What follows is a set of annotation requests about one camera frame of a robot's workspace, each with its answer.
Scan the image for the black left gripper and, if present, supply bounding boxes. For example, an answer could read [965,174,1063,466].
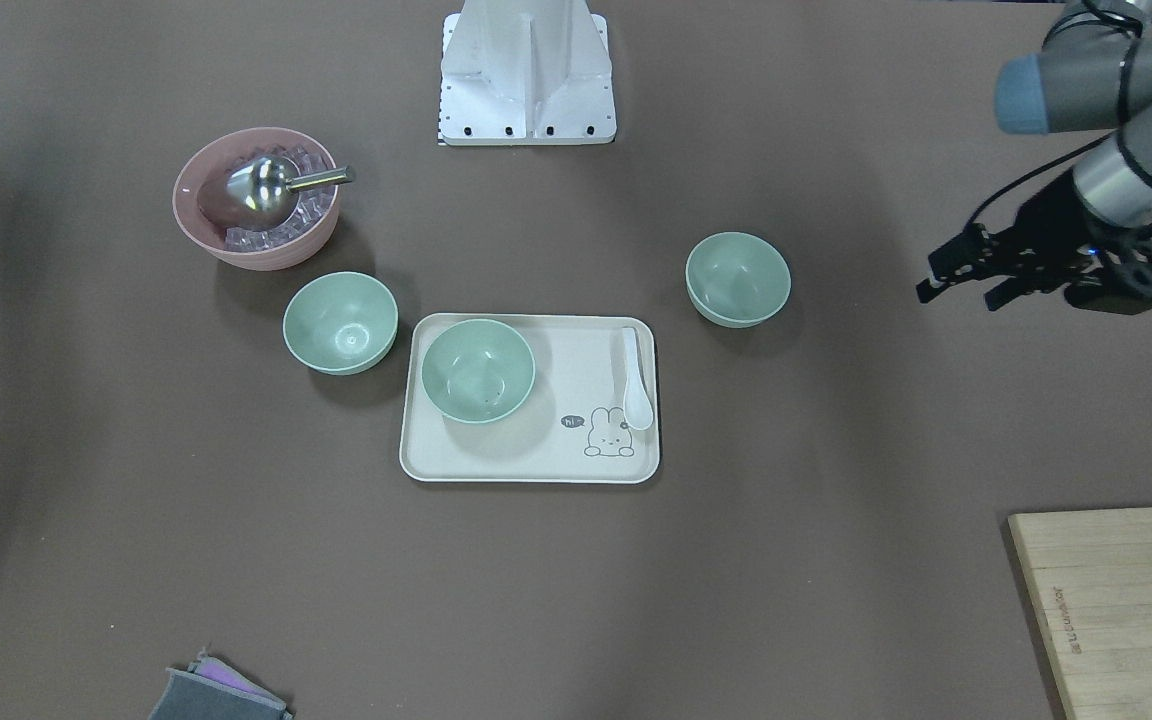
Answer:
[916,170,1152,314]

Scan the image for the green bowl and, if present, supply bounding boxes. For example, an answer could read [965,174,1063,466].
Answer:
[684,232,794,329]
[282,272,399,376]
[420,318,538,424]

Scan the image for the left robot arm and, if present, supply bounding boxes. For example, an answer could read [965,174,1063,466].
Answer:
[916,1,1152,314]

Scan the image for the bamboo cutting board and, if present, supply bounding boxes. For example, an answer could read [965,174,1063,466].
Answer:
[1007,507,1152,719]

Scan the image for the white ceramic spoon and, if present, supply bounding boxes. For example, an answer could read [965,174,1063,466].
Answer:
[620,325,655,430]

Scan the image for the cream rabbit tray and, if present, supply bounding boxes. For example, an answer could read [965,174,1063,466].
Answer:
[399,313,660,484]

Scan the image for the green bowl on tray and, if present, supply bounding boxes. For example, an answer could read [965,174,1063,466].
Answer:
[420,318,538,424]

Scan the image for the clear ice cubes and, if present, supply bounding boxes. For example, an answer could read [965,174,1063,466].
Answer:
[223,143,335,252]

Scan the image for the metal ice scoop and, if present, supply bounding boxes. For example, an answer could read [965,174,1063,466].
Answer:
[196,154,356,232]

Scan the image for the grey folded cloth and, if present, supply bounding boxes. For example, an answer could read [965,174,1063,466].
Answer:
[147,652,294,719]

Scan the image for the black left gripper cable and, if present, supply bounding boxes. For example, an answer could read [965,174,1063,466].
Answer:
[965,0,1152,238]

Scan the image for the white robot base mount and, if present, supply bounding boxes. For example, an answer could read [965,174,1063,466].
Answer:
[435,1,617,147]

